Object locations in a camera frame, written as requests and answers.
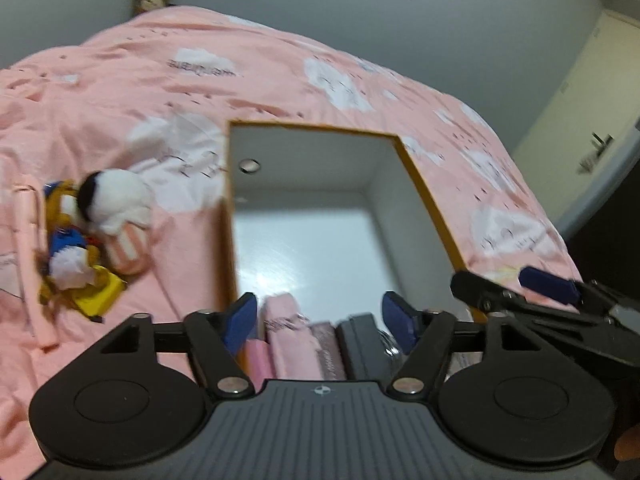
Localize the pink zip pouch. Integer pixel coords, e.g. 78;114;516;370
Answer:
262;294;322;380

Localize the dark photo card box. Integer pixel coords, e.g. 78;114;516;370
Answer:
310;322;346;382

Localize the black door handle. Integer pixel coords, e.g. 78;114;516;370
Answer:
577;132;614;174

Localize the Donald Duck plush toy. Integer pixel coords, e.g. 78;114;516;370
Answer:
38;180;126;323

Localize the clear round tape roll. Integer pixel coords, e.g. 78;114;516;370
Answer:
378;330;405;372

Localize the black rectangular case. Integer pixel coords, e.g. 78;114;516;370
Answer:
335;313;390;387

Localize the pink card booklet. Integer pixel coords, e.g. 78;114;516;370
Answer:
245;339;274;391

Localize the white black plush toy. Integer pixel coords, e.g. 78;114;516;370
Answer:
76;169;154;276

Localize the cream wooden door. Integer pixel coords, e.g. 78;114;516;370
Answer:
513;12;639;222

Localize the orange-rimmed white storage box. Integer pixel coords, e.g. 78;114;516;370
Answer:
224;122;472;323

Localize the pink cloud-print bedsheet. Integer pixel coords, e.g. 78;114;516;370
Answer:
1;6;578;479

